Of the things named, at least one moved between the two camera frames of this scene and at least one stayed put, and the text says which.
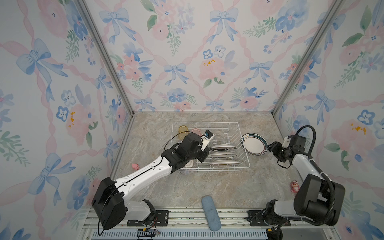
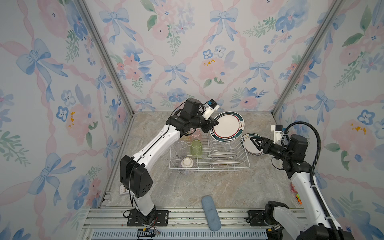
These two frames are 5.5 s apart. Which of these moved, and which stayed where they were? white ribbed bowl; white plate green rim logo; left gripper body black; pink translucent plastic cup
Moved: left gripper body black
Stayed: white plate green rim logo; white ribbed bowl; pink translucent plastic cup
